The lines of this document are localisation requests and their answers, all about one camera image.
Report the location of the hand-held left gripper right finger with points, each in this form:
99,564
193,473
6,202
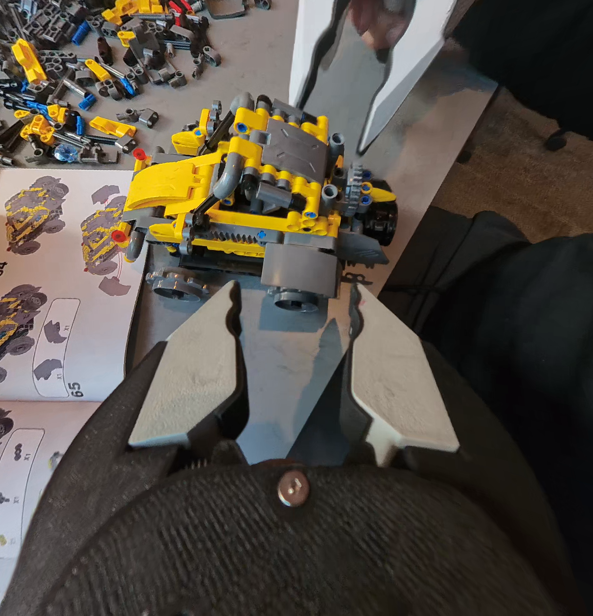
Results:
397,385

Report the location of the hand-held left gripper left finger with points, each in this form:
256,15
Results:
190,380

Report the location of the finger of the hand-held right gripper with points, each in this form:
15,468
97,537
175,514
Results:
308,38
416,53

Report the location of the yellow toy brick vehicle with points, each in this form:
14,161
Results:
180,183

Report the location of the person's right hand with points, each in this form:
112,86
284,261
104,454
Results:
373,26

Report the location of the person's dark clothed body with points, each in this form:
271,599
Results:
518,361

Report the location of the building instruction booklet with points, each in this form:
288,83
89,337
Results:
60,298

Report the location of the pile of loose brick parts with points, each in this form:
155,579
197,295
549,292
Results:
84,72

